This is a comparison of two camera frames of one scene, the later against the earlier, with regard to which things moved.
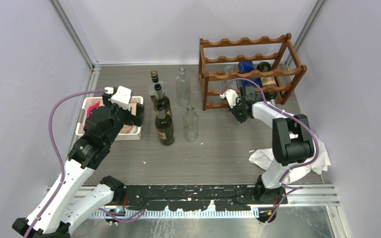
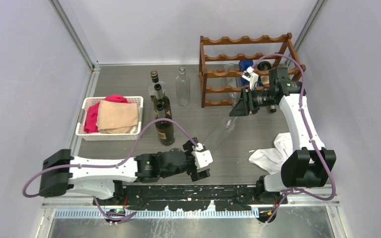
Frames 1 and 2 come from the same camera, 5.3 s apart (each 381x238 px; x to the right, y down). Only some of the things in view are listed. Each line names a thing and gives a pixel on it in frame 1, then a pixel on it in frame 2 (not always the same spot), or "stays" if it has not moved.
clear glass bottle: x=190 y=121 → x=218 y=135
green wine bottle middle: x=160 y=98 stays
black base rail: x=191 y=198 stays
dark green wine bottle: x=270 y=95 stays
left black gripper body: x=122 y=116 → x=190 y=166
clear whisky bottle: x=155 y=79 stays
